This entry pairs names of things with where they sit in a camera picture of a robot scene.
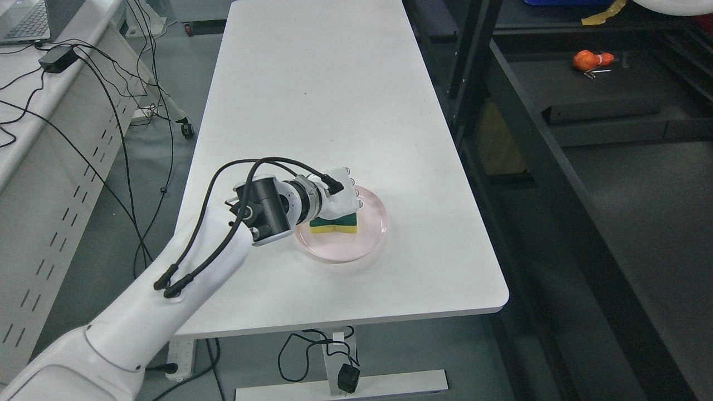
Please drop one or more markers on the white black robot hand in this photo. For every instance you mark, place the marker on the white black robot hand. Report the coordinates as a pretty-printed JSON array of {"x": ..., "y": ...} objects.
[{"x": 343, "y": 203}]

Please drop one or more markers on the green yellow sponge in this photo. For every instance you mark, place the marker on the green yellow sponge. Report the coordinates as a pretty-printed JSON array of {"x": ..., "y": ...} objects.
[{"x": 346, "y": 224}]

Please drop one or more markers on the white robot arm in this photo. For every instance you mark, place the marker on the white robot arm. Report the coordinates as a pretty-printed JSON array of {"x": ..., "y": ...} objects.
[{"x": 107, "y": 358}]

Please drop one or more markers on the dark metal shelf rack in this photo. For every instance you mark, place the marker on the dark metal shelf rack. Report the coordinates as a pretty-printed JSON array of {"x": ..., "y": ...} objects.
[{"x": 595, "y": 187}]

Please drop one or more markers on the pink round plate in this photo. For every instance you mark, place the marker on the pink round plate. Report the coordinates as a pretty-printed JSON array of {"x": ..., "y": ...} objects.
[{"x": 335, "y": 246}]

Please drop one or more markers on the white long table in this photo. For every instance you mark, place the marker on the white long table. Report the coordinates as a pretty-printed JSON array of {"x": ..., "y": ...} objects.
[{"x": 343, "y": 84}]

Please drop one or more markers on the black plug under table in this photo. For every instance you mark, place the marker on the black plug under table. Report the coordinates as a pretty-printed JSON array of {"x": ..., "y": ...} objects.
[{"x": 348, "y": 378}]

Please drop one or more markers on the white power strip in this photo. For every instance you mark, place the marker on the white power strip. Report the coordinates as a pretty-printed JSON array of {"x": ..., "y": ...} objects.
[{"x": 181, "y": 352}]

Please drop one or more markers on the orange toy object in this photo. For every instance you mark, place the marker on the orange toy object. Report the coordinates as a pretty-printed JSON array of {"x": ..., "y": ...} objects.
[{"x": 586, "y": 60}]

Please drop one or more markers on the white side desk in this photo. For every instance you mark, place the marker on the white side desk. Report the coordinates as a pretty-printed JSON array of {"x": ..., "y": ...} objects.
[{"x": 60, "y": 138}]

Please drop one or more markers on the black power adapter brick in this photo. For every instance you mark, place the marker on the black power adapter brick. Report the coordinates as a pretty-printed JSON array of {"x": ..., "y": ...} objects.
[{"x": 57, "y": 59}]

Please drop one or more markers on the yellow tape strip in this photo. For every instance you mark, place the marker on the yellow tape strip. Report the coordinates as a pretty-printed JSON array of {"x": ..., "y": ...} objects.
[{"x": 600, "y": 18}]

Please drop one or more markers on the grey laptop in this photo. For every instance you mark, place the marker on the grey laptop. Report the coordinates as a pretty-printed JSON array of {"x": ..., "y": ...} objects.
[{"x": 25, "y": 22}]

